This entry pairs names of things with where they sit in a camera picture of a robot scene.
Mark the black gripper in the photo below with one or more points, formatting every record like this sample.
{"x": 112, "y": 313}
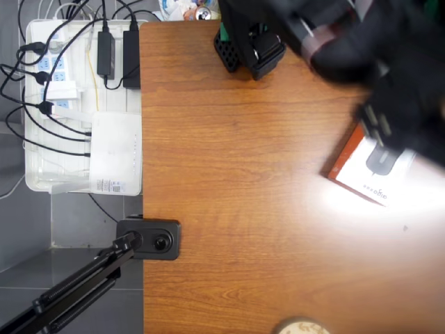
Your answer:
{"x": 400, "y": 122}

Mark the orange white mouse box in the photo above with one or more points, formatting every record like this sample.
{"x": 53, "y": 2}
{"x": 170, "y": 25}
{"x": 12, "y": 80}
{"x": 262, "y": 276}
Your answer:
{"x": 361, "y": 177}

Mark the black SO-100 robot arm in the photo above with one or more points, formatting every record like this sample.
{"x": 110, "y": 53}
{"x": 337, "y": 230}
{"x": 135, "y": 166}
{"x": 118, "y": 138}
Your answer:
{"x": 257, "y": 21}

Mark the green table clamp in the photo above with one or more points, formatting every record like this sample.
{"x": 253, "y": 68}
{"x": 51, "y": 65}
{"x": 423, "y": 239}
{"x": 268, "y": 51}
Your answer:
{"x": 224, "y": 33}

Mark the round wooden coaster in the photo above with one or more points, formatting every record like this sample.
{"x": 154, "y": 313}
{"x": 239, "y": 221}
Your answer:
{"x": 302, "y": 328}

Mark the metal drink can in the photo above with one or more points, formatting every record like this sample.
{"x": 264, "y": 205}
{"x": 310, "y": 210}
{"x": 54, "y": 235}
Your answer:
{"x": 202, "y": 14}

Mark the black stand clamp base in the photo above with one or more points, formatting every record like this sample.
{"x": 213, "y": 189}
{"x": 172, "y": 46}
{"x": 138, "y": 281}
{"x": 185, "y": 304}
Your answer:
{"x": 174, "y": 250}

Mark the colourful printed packaging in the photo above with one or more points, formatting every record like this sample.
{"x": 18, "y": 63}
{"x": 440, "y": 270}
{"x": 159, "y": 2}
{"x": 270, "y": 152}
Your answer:
{"x": 174, "y": 8}

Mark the wide black power adapter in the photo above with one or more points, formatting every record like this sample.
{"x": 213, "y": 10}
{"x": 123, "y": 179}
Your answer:
{"x": 131, "y": 59}

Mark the white router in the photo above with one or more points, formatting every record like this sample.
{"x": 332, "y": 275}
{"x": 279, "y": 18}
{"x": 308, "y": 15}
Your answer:
{"x": 114, "y": 153}

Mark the slim black power adapter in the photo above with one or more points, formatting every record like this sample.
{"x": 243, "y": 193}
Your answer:
{"x": 106, "y": 52}

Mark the white plug adapter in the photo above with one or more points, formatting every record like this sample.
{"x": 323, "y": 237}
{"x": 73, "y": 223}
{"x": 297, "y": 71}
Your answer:
{"x": 62, "y": 90}

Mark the white power strip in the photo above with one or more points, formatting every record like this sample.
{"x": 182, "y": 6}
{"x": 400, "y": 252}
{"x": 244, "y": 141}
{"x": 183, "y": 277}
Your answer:
{"x": 59, "y": 64}

